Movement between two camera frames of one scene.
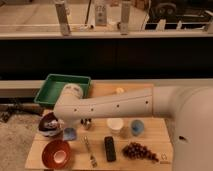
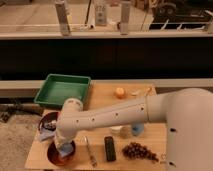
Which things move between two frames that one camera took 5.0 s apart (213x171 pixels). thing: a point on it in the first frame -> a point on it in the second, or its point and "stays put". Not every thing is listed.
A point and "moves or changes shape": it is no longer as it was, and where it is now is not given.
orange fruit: [119, 90] stays put
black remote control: [110, 149] stays put
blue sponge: [69, 134] moves or changes shape
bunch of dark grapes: [135, 150] stays put
